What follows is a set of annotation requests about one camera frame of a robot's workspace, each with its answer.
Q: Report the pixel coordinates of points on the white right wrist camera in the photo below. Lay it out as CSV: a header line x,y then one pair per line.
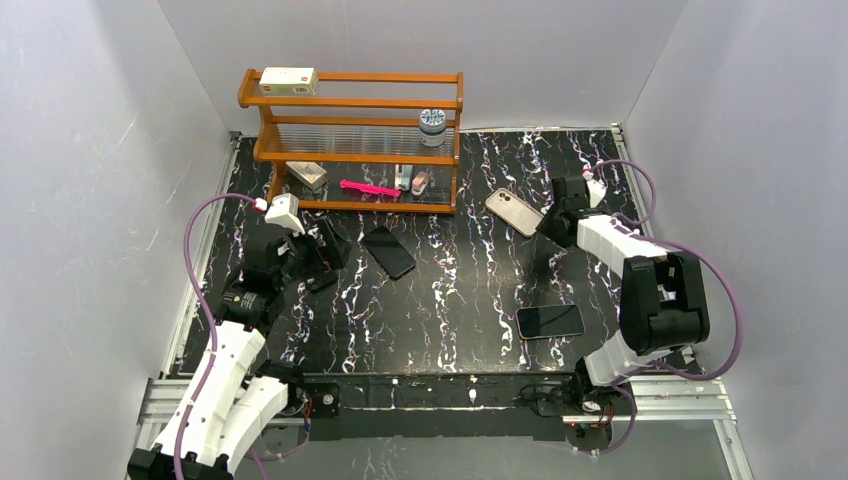
x,y
596,189

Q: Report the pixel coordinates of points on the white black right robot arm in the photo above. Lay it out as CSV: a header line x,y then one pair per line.
x,y
662,302

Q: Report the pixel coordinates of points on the orange wooden shelf rack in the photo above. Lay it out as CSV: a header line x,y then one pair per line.
x,y
356,131

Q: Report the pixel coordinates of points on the beige phone case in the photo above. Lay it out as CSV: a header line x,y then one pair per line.
x,y
514,211

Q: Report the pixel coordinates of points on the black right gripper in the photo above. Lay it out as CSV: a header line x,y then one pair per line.
x,y
556,221

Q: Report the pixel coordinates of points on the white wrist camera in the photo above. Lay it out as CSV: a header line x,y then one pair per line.
x,y
596,189
283,211

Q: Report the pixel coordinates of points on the aluminium front frame rail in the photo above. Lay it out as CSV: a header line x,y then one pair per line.
x,y
488,405

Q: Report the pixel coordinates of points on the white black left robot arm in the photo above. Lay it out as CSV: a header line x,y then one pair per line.
x,y
224,409

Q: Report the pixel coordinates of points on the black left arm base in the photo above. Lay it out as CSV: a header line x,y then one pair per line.
x,y
304,401

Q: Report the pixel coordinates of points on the black phone with light edge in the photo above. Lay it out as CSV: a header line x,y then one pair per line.
x,y
551,321

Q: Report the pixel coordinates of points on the pink comb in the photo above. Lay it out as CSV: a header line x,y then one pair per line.
x,y
370,189

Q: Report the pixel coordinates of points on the black smartphone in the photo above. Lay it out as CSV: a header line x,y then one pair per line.
x,y
388,252

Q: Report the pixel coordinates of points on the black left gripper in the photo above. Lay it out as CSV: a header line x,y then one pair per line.
x,y
318,250

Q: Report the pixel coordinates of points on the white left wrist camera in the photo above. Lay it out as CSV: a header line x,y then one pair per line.
x,y
283,211

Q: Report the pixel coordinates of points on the white red box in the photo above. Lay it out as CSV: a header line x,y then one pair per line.
x,y
288,81

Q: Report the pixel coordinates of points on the small white blue box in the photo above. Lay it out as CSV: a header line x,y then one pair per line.
x,y
403,177

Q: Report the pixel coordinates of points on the round blue white tin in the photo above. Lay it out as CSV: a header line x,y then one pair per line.
x,y
432,127

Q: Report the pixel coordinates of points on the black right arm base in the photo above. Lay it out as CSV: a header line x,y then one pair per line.
x,y
598,419

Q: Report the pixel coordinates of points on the small grey white box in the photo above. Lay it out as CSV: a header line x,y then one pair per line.
x,y
310,174

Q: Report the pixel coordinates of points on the pink white stapler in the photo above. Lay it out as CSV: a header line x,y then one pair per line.
x,y
420,183

